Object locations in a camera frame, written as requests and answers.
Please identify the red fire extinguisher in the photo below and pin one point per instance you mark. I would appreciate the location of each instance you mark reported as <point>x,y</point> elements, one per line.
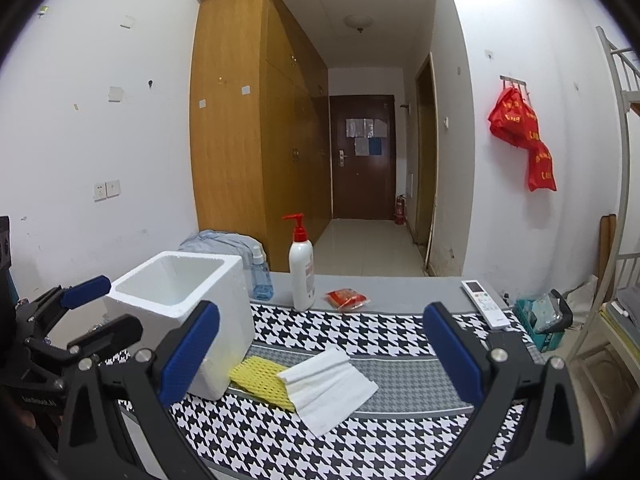
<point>399,212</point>

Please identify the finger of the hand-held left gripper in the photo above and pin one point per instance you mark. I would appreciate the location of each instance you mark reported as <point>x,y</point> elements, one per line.
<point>115,332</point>
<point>87,290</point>

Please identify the white wall switch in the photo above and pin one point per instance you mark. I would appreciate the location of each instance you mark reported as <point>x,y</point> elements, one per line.
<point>113,188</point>

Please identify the white metal bunk bed frame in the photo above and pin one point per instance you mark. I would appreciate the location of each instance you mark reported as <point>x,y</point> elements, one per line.
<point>625,185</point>

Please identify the wooden board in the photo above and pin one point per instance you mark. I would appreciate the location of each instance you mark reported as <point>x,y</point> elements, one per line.
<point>606,250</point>

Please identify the white pump bottle red nozzle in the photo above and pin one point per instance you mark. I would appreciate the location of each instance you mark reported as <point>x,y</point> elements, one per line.
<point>302,275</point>

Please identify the red snack packet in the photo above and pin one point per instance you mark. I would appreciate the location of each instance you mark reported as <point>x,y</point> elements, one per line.
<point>347,300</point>

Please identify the wooden wardrobe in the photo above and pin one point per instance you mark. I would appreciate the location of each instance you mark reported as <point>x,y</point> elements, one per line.
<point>240,135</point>

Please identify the white foam sheet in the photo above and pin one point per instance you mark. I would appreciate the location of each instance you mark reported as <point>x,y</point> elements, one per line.
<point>330,390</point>

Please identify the ceiling lamp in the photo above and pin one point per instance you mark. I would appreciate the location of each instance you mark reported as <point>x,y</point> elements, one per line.
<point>358,22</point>

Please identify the houndstooth patterned cloth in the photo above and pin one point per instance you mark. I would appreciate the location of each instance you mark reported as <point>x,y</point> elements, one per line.
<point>380,335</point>

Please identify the metal wall hook rack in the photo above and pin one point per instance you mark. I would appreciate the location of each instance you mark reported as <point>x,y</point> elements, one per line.
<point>515,81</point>

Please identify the white remote control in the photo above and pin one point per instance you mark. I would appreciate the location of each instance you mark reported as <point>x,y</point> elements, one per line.
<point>485,305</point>

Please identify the red plastic bag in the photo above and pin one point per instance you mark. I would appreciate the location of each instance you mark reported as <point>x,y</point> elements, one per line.
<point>515,120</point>

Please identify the grey cloth bundle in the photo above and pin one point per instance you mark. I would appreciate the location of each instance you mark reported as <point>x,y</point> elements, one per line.
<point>215,242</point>

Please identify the white wall socket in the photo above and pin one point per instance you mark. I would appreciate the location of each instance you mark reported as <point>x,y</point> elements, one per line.
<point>100,192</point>

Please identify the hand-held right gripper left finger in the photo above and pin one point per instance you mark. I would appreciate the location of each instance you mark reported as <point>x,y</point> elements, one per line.
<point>192,350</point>

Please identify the wooden side door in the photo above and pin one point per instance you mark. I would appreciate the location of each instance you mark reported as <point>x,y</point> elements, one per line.
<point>426,160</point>

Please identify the white foam box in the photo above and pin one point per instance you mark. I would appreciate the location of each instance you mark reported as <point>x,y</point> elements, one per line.
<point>220,305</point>

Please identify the teal storage box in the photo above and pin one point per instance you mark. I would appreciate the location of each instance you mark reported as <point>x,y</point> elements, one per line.
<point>542,330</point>

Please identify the beige wall plate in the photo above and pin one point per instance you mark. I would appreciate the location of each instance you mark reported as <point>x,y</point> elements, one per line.
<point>116,93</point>

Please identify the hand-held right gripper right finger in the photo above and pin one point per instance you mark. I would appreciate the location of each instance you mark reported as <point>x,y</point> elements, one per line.
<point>452,355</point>

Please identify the dark brown entrance door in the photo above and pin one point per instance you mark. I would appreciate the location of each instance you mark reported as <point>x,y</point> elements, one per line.
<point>362,180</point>

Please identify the blue spray bottle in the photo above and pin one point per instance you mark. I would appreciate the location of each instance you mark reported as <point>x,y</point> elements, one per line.
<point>261,282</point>

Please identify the small white wall plate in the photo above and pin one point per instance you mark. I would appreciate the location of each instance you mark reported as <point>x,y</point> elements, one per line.
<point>127,22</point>

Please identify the yellow foam net sleeve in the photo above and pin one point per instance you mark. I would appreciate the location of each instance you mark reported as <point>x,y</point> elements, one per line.
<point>257,380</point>

